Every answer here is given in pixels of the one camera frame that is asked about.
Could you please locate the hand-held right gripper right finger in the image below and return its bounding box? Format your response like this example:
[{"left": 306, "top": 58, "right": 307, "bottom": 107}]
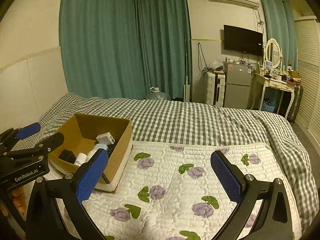
[{"left": 210, "top": 150, "right": 293, "bottom": 240}]

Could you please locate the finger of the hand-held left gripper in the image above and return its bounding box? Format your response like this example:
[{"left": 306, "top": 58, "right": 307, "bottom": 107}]
[
  {"left": 0, "top": 122, "right": 42, "bottom": 143},
  {"left": 6, "top": 132, "right": 64, "bottom": 159}
]

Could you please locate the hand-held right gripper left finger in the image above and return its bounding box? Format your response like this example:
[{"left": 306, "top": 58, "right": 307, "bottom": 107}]
[{"left": 26, "top": 149, "right": 109, "bottom": 240}]

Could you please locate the small black box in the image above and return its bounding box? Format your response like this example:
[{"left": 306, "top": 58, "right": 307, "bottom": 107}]
[{"left": 58, "top": 149, "right": 77, "bottom": 163}]

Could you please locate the white bottle with red cap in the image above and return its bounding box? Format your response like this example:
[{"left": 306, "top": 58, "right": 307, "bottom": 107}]
[{"left": 74, "top": 150, "right": 97, "bottom": 166}]

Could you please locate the brown cardboard box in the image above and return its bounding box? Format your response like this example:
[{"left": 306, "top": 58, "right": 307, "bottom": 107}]
[{"left": 47, "top": 113, "right": 133, "bottom": 194}]

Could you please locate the white charger adapter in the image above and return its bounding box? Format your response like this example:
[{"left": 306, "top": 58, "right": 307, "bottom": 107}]
[{"left": 96, "top": 132, "right": 116, "bottom": 146}]

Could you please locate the person's left hand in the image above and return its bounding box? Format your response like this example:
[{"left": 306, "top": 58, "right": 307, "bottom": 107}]
[{"left": 0, "top": 187, "right": 27, "bottom": 217}]

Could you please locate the floral quilted mat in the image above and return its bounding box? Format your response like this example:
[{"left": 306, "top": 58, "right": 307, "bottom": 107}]
[{"left": 44, "top": 141, "right": 302, "bottom": 240}]

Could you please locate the blue laundry basket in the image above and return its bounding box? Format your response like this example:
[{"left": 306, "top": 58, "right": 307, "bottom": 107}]
[{"left": 259, "top": 99, "right": 277, "bottom": 113}]

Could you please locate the white suitcase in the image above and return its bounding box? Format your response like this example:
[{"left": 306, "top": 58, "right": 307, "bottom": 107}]
[{"left": 205, "top": 71, "right": 227, "bottom": 106}]

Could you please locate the white mop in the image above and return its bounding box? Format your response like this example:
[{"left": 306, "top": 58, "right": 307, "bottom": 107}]
[{"left": 184, "top": 37, "right": 192, "bottom": 103}]

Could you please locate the silver fridge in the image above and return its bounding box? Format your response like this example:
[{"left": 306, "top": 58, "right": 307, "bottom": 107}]
[{"left": 222, "top": 61, "right": 257, "bottom": 109}]

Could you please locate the dark suitcase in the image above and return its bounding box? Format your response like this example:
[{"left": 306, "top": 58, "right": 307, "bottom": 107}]
[{"left": 286, "top": 84, "right": 304, "bottom": 123}]

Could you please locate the clear water jug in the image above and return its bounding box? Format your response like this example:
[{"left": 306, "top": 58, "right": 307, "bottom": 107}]
[{"left": 145, "top": 87, "right": 171, "bottom": 101}]

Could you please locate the white dressing table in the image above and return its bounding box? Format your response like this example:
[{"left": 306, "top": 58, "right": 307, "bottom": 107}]
[{"left": 250, "top": 66, "right": 297, "bottom": 119}]

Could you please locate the clear plastic bag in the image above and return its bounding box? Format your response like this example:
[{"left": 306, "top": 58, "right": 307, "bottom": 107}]
[{"left": 209, "top": 60, "right": 226, "bottom": 72}]

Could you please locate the wide green curtain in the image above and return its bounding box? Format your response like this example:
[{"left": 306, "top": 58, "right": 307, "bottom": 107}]
[{"left": 59, "top": 0, "right": 193, "bottom": 102}]

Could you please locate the white louvred wardrobe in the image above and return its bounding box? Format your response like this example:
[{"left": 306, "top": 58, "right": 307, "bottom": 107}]
[{"left": 294, "top": 15, "right": 320, "bottom": 146}]

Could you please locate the oval white mirror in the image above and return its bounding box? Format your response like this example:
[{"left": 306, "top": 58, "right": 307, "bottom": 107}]
[{"left": 264, "top": 38, "right": 282, "bottom": 69}]

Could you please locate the narrow green curtain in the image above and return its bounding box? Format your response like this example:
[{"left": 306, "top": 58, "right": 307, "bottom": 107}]
[{"left": 259, "top": 0, "right": 299, "bottom": 71}]

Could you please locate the black wall cable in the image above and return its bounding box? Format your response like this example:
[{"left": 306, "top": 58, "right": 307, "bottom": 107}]
[{"left": 197, "top": 42, "right": 213, "bottom": 74}]

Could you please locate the black wall television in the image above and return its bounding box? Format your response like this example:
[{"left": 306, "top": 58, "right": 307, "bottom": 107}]
[{"left": 223, "top": 24, "right": 264, "bottom": 57}]

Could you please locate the air conditioner cable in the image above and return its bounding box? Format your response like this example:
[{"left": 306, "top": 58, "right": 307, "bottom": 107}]
[{"left": 255, "top": 7, "right": 266, "bottom": 33}]

